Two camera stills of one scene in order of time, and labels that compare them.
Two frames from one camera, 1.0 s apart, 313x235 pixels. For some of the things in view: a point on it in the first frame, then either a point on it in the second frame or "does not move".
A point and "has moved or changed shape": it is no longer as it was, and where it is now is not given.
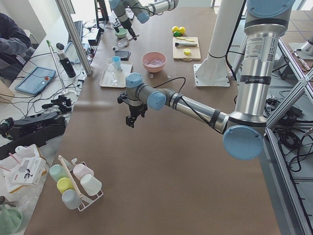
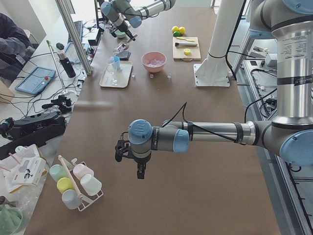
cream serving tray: (113, 77) does not move
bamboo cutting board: (186, 48) does not move
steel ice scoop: (123, 43) has moved or changed shape
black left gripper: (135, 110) -> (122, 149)
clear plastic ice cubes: (153, 62) does not move
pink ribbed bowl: (154, 61) does not move
